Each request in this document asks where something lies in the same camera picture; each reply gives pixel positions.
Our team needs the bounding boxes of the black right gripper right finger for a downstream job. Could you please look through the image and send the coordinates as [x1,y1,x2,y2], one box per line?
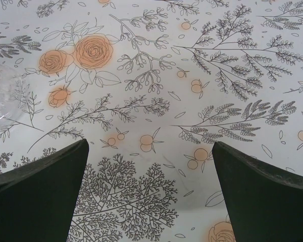
[211,141,303,242]

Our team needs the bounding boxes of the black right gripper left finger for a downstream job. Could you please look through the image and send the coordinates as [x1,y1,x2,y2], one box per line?
[0,138,89,242]

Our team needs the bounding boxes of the clear bottle bright blue label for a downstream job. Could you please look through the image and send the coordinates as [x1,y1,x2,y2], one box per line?
[0,59,31,128]

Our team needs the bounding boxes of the floral patterned tablecloth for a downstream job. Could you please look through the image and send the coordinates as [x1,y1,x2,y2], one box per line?
[0,0,303,242]

